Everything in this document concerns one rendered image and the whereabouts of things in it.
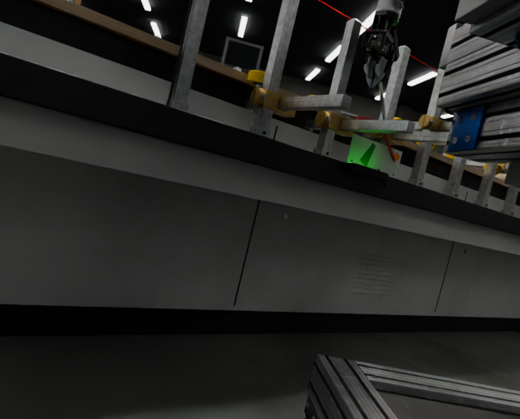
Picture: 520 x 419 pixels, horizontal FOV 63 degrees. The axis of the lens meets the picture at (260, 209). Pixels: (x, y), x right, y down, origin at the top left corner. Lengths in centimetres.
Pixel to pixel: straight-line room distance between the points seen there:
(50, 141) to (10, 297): 47
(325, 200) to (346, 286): 58
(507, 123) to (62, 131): 89
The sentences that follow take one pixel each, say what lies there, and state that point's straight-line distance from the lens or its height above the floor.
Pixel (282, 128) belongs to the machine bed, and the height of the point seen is 78.
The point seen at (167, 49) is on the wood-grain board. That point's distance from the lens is 132.
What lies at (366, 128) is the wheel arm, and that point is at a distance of 132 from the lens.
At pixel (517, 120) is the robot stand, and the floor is 77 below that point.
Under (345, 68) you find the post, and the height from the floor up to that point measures 98.
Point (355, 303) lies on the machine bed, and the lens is 198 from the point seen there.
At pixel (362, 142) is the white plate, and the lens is 147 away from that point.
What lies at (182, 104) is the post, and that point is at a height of 72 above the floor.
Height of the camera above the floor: 57
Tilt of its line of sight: 3 degrees down
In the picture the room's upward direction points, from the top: 13 degrees clockwise
